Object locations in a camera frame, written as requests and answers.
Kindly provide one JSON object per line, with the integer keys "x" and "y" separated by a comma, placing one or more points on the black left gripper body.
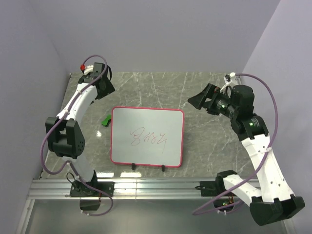
{"x": 108, "y": 88}

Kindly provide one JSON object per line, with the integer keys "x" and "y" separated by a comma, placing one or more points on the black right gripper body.
{"x": 220, "y": 102}

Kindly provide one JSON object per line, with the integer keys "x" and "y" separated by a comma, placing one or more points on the green whiteboard eraser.
{"x": 107, "y": 121}

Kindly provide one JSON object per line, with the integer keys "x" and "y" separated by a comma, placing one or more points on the pink framed whiteboard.
{"x": 147, "y": 136}

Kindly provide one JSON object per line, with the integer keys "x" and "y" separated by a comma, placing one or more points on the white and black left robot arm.
{"x": 66, "y": 139}

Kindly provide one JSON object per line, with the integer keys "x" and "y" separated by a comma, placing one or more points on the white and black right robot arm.
{"x": 274, "y": 201}

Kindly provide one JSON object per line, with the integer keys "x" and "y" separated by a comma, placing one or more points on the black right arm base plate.
{"x": 210, "y": 188}

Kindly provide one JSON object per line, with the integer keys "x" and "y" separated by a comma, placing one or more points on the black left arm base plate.
{"x": 80, "y": 190}

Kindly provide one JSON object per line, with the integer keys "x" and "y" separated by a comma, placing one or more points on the aluminium mounting rail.
{"x": 125, "y": 188}

